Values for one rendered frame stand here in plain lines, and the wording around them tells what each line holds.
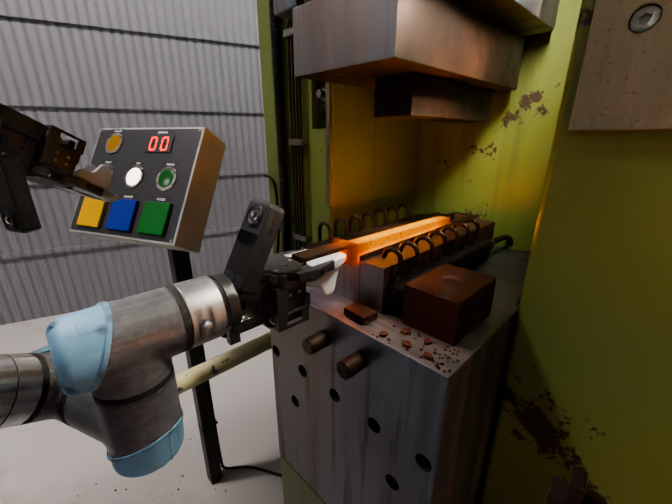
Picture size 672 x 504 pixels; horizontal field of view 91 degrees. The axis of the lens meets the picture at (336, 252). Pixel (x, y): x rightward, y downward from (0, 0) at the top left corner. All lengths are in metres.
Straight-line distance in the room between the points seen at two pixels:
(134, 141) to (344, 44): 0.62
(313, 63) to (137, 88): 2.22
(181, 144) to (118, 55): 1.91
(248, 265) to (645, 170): 0.46
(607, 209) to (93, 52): 2.67
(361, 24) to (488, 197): 0.56
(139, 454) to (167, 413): 0.04
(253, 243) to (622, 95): 0.44
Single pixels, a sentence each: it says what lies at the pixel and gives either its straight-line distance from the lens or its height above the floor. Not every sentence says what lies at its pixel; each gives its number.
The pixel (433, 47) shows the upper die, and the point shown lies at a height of 1.29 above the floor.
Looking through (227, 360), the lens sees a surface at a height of 0.63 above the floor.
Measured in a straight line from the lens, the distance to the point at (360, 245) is 0.54.
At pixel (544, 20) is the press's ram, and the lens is 0.78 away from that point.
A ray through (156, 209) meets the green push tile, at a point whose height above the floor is 1.03.
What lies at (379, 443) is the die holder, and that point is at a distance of 0.58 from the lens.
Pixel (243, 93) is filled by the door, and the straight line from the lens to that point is 2.79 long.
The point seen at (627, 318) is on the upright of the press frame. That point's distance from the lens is 0.55.
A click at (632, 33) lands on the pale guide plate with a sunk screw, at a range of 0.51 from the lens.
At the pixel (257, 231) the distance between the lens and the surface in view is 0.40.
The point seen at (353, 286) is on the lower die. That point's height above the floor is 0.94.
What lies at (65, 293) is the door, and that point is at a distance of 2.99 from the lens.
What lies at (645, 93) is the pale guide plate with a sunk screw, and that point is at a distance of 0.50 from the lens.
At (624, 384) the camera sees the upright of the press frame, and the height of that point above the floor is 0.87.
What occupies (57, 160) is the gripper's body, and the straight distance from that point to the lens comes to 0.69.
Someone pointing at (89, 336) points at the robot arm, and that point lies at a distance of 0.37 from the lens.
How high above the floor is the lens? 1.18
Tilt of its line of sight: 19 degrees down
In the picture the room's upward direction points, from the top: straight up
